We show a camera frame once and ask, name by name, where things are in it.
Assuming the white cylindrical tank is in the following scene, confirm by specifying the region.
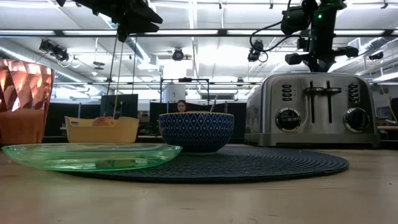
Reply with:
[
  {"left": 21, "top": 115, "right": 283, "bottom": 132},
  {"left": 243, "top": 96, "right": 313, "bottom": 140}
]
[{"left": 162, "top": 83, "right": 187, "bottom": 103}]

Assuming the red yellow apple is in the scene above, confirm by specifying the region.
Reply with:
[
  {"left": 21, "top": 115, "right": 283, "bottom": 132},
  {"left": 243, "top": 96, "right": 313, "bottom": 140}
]
[{"left": 92, "top": 116, "right": 116, "bottom": 127}]

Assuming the round dark blue placemat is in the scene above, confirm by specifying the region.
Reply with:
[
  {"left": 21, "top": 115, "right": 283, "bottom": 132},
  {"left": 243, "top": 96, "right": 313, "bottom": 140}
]
[{"left": 58, "top": 146, "right": 350, "bottom": 184}]

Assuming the black ceiling spotlight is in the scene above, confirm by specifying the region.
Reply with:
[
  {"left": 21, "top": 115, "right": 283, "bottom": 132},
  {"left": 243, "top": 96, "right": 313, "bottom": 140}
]
[
  {"left": 172, "top": 48, "right": 185, "bottom": 62},
  {"left": 248, "top": 39, "right": 265, "bottom": 62},
  {"left": 39, "top": 39, "right": 70, "bottom": 62}
]

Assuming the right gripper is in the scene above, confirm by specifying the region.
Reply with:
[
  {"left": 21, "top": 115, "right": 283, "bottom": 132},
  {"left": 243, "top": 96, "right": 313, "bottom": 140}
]
[{"left": 285, "top": 2, "right": 360, "bottom": 73}]

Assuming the silver four-slot toaster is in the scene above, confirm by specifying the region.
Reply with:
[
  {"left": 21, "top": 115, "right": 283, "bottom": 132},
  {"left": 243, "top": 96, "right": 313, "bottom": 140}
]
[{"left": 244, "top": 72, "right": 382, "bottom": 149}]

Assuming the orange faceted tumbler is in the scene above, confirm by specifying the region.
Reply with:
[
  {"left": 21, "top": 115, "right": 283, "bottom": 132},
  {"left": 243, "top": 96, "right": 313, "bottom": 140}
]
[{"left": 0, "top": 58, "right": 56, "bottom": 146}]

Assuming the yellow plastic bin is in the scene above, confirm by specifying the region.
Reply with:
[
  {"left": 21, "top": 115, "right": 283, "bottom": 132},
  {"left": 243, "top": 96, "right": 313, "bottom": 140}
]
[{"left": 64, "top": 116, "right": 141, "bottom": 144}]

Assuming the green glass plate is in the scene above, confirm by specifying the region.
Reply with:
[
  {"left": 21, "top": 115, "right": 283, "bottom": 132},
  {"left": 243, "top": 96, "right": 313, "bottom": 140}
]
[{"left": 1, "top": 142, "right": 183, "bottom": 172}]

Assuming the blue bowl yellow patterned inside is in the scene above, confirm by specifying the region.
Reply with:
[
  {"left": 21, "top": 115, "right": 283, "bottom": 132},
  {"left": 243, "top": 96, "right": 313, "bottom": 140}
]
[{"left": 158, "top": 111, "right": 235, "bottom": 156}]

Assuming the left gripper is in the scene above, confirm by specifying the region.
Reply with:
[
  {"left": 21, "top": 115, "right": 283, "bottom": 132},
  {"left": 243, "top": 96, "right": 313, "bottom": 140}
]
[{"left": 55, "top": 0, "right": 164, "bottom": 43}]

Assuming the black monitor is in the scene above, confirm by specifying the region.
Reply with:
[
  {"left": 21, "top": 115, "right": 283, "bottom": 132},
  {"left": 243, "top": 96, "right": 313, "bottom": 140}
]
[{"left": 99, "top": 93, "right": 139, "bottom": 119}]

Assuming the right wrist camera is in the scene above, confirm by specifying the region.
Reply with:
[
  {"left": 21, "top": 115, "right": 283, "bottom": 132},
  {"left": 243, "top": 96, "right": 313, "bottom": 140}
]
[{"left": 281, "top": 6, "right": 312, "bottom": 35}]

